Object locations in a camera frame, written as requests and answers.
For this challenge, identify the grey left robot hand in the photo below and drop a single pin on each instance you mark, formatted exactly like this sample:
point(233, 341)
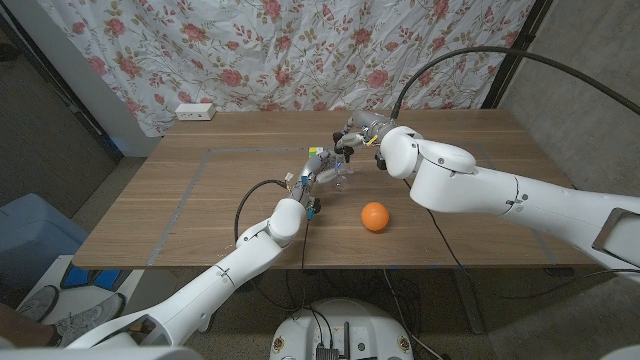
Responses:
point(315, 172)

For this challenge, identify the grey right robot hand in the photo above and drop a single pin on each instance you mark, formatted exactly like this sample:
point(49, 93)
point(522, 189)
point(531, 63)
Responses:
point(370, 125)

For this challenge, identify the clear plastic spray bottle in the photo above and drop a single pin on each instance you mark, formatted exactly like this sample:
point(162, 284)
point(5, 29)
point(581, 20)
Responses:
point(342, 176)

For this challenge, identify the black spray trigger top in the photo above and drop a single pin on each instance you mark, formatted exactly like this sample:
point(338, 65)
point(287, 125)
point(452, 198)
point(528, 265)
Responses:
point(344, 147)

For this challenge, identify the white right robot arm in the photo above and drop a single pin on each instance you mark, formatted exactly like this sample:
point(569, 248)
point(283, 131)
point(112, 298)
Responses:
point(525, 200)

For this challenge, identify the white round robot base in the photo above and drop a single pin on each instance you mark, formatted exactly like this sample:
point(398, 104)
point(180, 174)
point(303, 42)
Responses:
point(342, 325)

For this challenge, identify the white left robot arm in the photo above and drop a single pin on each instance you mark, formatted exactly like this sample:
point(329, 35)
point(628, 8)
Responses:
point(210, 290)

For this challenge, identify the multicoloured Rubik's cube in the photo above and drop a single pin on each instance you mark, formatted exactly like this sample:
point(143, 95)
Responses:
point(315, 149)

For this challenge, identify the orange ball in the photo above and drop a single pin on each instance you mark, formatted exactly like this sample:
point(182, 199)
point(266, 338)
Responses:
point(375, 216)

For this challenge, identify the grey tape outline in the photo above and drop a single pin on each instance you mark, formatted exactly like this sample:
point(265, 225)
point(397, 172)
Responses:
point(250, 149)

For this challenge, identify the floral print backdrop cloth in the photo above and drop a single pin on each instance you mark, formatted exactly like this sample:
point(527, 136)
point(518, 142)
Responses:
point(300, 50)

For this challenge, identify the white power strip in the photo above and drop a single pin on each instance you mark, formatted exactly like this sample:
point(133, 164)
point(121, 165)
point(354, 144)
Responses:
point(195, 111)

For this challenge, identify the black backdrop stand pole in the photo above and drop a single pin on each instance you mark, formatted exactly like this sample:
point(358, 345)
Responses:
point(516, 54)

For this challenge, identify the white table leg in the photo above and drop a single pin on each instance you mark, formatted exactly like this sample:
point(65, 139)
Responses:
point(204, 327)

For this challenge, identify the grey table leg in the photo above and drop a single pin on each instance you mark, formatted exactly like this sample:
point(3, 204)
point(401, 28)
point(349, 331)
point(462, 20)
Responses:
point(470, 305)

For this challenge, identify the white platform with blue pads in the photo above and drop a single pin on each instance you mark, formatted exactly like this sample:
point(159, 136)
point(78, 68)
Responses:
point(80, 300)

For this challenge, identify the grey sneaker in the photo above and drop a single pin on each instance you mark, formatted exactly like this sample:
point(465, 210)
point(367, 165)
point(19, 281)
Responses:
point(37, 302)
point(87, 317)

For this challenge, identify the white robot torso edge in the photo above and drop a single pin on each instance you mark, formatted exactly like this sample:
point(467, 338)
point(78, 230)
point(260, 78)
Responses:
point(100, 354)

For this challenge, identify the blue plastic bin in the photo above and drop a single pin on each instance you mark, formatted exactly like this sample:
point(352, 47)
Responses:
point(30, 235)

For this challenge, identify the brown trouser leg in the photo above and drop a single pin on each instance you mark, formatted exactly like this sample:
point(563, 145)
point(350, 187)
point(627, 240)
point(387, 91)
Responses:
point(20, 330)

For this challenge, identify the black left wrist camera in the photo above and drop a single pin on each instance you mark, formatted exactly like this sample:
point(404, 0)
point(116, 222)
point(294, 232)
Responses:
point(314, 206)

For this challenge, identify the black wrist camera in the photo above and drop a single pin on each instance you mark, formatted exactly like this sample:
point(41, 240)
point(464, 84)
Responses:
point(314, 206)
point(380, 162)

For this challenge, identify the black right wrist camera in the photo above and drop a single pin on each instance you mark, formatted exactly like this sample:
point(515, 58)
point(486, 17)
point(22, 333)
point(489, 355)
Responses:
point(380, 162)

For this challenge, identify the black wall edge strip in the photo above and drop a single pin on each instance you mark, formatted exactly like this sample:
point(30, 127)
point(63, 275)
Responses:
point(90, 120)

